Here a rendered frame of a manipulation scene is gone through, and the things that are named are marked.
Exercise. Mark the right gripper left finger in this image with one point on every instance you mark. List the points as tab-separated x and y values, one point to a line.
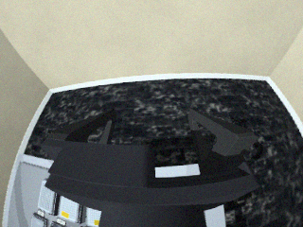
79	131

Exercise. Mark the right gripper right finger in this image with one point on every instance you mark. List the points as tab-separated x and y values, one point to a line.
232	140

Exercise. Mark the grey perforated work table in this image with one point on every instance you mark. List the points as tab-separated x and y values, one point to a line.
25	197

